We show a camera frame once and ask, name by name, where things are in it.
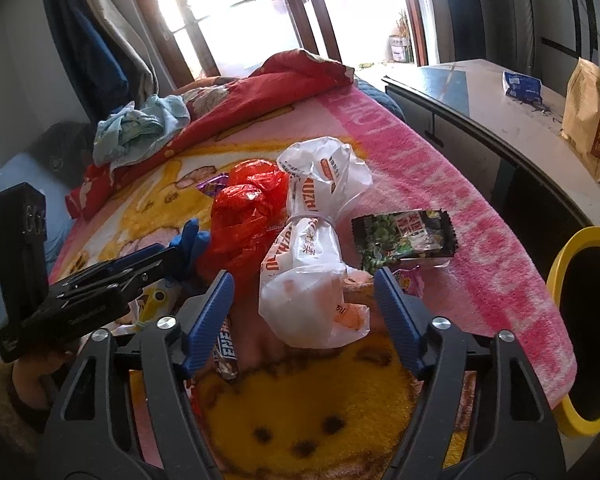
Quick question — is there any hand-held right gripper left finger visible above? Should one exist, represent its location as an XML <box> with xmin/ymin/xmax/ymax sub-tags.
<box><xmin>37</xmin><ymin>270</ymin><xmax>236</xmax><ymax>480</ymax></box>

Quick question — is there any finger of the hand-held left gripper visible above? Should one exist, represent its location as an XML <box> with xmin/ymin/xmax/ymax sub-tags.
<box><xmin>75</xmin><ymin>220</ymin><xmax>212</xmax><ymax>286</ymax></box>
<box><xmin>50</xmin><ymin>257</ymin><xmax>194</xmax><ymax>321</ymax></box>

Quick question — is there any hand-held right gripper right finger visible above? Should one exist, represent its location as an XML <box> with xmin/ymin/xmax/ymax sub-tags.
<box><xmin>374</xmin><ymin>266</ymin><xmax>568</xmax><ymax>480</ymax></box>

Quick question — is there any brown chocolate bar wrapper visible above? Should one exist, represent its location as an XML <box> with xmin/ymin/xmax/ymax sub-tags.
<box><xmin>212</xmin><ymin>315</ymin><xmax>241</xmax><ymax>383</ymax></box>

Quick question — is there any red plastic bag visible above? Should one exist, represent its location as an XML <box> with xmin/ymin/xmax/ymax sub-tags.
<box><xmin>197</xmin><ymin>159</ymin><xmax>291</xmax><ymax>286</ymax></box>

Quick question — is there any white printed plastic bag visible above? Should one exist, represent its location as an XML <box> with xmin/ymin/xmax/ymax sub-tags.
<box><xmin>258</xmin><ymin>136</ymin><xmax>373</xmax><ymax>351</ymax></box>

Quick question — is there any yellow trash bin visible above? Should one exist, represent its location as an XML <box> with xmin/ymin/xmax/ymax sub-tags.
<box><xmin>546</xmin><ymin>226</ymin><xmax>600</xmax><ymax>438</ymax></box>

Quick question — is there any person's left hand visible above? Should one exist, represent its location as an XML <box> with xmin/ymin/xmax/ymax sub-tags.
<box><xmin>10</xmin><ymin>346</ymin><xmax>73</xmax><ymax>411</ymax></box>

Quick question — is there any pink candy wrapper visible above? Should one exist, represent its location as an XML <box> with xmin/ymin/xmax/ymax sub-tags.
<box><xmin>395</xmin><ymin>266</ymin><xmax>427</xmax><ymax>297</ymax></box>

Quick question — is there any yellow snack packet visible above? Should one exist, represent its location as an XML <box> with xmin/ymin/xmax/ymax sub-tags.
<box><xmin>137</xmin><ymin>280</ymin><xmax>186</xmax><ymax>323</ymax></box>

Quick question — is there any purple candy wrapper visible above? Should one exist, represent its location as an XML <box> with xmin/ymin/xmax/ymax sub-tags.
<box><xmin>197</xmin><ymin>172</ymin><xmax>231</xmax><ymax>197</ymax></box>

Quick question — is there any green pea snack packet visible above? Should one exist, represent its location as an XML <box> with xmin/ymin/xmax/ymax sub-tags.
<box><xmin>351</xmin><ymin>208</ymin><xmax>459</xmax><ymax>276</ymax></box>

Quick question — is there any grey pillow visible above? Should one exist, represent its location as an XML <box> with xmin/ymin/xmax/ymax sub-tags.
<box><xmin>0</xmin><ymin>152</ymin><xmax>88</xmax><ymax>271</ymax></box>

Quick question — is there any light blue cloth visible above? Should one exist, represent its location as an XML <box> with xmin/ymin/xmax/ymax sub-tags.
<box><xmin>92</xmin><ymin>94</ymin><xmax>191</xmax><ymax>167</ymax></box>

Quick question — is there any dark grey cushion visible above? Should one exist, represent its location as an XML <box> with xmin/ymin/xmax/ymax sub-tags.
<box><xmin>30</xmin><ymin>121</ymin><xmax>98</xmax><ymax>186</ymax></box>

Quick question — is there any pink and yellow printed blanket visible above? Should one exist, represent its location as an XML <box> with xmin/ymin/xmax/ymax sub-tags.
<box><xmin>45</xmin><ymin>77</ymin><xmax>578</xmax><ymax>480</ymax></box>

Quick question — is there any red patterned quilt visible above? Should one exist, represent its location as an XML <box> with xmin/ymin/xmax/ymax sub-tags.
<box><xmin>65</xmin><ymin>49</ymin><xmax>356</xmax><ymax>221</ymax></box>

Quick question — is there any coffee table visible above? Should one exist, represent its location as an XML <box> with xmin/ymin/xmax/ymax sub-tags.
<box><xmin>382</xmin><ymin>59</ymin><xmax>600</xmax><ymax>281</ymax></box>

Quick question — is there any dark blue curtain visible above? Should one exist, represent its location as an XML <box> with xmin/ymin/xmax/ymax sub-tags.
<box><xmin>39</xmin><ymin>0</ymin><xmax>131</xmax><ymax>111</ymax></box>

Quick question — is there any beige curtain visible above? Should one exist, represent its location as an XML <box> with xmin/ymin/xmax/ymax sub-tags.
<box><xmin>70</xmin><ymin>0</ymin><xmax>156</xmax><ymax>92</ymax></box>

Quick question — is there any blue tissue packet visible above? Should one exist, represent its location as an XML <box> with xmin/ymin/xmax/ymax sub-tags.
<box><xmin>502</xmin><ymin>70</ymin><xmax>543</xmax><ymax>102</ymax></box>

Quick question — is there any white container by window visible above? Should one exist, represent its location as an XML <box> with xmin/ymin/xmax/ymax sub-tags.
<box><xmin>387</xmin><ymin>10</ymin><xmax>413</xmax><ymax>63</ymax></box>

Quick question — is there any brown paper bag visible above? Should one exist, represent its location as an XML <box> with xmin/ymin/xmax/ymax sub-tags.
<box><xmin>560</xmin><ymin>57</ymin><xmax>600</xmax><ymax>183</ymax></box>

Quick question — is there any grey curtain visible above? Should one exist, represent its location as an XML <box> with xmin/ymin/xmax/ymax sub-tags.
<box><xmin>420</xmin><ymin>0</ymin><xmax>531</xmax><ymax>67</ymax></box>

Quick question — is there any wooden window frame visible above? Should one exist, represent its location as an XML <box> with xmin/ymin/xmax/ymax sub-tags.
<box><xmin>120</xmin><ymin>0</ymin><xmax>346</xmax><ymax>81</ymax></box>

